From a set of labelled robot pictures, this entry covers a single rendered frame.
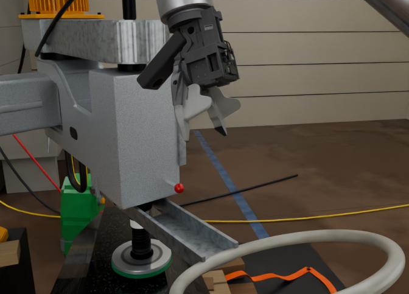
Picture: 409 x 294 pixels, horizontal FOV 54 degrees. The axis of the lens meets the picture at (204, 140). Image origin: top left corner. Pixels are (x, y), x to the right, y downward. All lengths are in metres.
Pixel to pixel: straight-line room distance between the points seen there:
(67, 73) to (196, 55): 1.09
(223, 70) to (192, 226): 0.73
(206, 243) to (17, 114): 0.96
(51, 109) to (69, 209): 1.36
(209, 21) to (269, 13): 5.85
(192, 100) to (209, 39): 0.10
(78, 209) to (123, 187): 1.78
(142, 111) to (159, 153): 0.15
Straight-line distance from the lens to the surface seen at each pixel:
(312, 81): 6.86
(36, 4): 1.84
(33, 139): 4.13
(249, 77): 6.45
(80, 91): 1.60
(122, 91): 1.18
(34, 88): 1.77
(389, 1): 0.65
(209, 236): 1.19
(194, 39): 0.66
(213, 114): 0.70
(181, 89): 0.61
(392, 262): 0.81
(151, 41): 1.18
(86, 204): 3.00
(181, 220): 1.30
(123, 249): 1.56
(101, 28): 1.21
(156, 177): 1.30
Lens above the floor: 1.67
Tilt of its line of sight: 17 degrees down
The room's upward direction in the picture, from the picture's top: straight up
